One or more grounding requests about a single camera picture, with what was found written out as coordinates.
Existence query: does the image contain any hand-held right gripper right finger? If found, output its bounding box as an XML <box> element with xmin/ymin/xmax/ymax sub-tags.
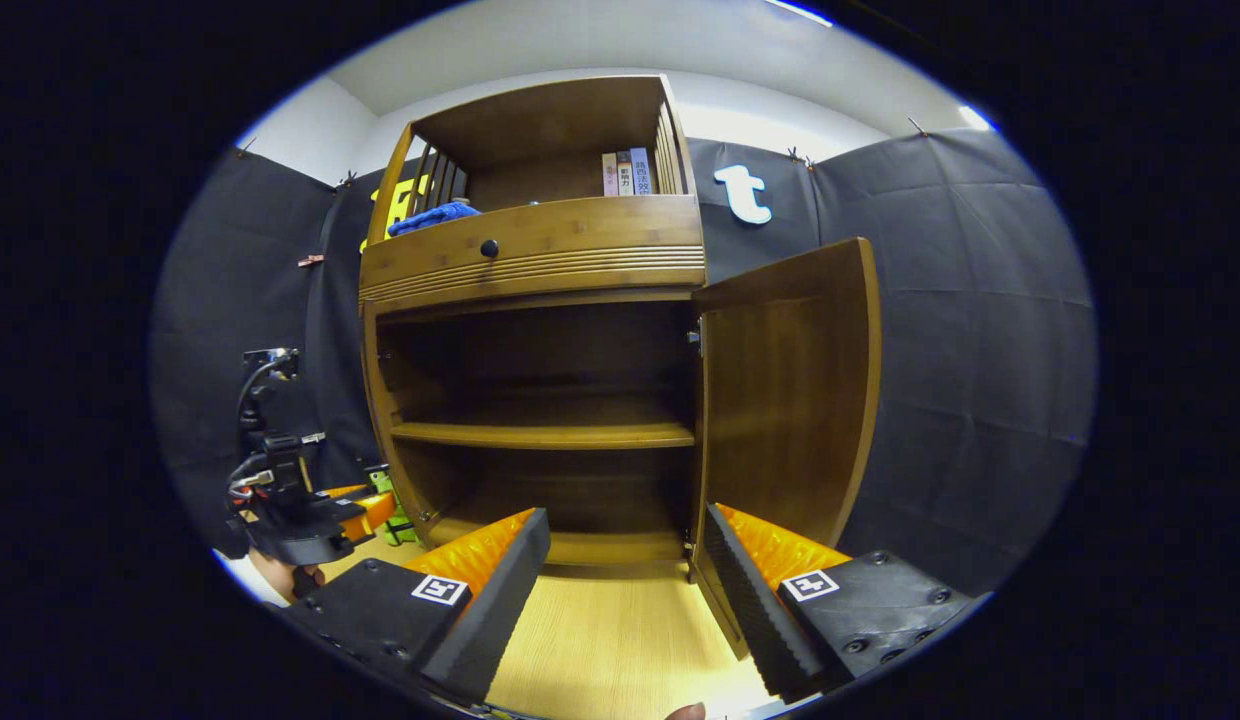
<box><xmin>700</xmin><ymin>502</ymin><xmax>989</xmax><ymax>703</ymax></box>

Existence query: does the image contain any wooden shoe cabinet door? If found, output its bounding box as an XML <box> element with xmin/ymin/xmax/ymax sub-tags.
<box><xmin>687</xmin><ymin>237</ymin><xmax>883</xmax><ymax>661</ymax></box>

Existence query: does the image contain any blue towel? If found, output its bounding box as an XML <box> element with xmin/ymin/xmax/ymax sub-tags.
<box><xmin>387</xmin><ymin>200</ymin><xmax>483</xmax><ymax>238</ymax></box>

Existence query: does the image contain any green frog toy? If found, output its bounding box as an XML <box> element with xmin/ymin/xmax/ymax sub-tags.
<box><xmin>364</xmin><ymin>464</ymin><xmax>419</xmax><ymax>547</ymax></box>

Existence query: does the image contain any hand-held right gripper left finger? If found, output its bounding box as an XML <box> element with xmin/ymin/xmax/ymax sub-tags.
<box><xmin>280</xmin><ymin>507</ymin><xmax>552</xmax><ymax>706</ymax></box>

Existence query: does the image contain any long ceiling light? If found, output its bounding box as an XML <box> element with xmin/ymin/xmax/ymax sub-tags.
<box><xmin>763</xmin><ymin>0</ymin><xmax>836</xmax><ymax>29</ymax></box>

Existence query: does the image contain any wooden double-door shoe cabinet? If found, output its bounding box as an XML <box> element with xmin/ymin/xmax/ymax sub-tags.
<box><xmin>358</xmin><ymin>74</ymin><xmax>708</xmax><ymax>581</ymax></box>

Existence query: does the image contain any black backdrop cloth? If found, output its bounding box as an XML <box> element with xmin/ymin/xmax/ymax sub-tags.
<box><xmin>148</xmin><ymin>127</ymin><xmax>1099</xmax><ymax>601</ymax></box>

